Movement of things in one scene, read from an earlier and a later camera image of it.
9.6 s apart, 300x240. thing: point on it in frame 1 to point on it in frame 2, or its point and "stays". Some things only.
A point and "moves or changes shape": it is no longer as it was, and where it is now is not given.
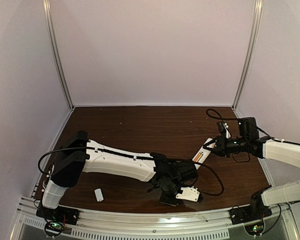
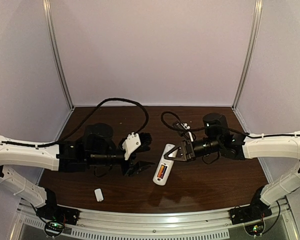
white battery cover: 99,195 stays
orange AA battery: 197,158 moves or changes shape
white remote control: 202,154 moves or changes shape
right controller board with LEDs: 255,229 stays
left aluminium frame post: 47,3 stays
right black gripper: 219,145 to 188,150
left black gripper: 168,199 to 126,164
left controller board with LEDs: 53,228 stays
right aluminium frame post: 250,57 stays
